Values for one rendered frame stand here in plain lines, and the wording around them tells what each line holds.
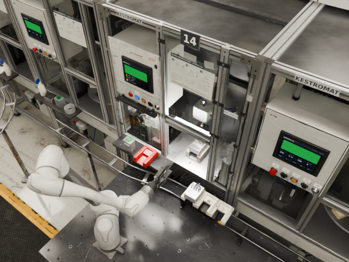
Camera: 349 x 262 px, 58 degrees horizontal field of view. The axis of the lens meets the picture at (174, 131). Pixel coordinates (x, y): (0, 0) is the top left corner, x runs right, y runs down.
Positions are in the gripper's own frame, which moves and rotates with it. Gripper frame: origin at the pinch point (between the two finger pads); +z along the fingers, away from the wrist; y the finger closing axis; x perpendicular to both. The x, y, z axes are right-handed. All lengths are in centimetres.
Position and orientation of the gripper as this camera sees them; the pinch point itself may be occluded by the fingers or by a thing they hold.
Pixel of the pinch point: (168, 169)
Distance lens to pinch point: 217.2
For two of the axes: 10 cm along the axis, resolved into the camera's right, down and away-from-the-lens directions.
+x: -8.1, -4.2, 4.1
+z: 5.8, -5.8, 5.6
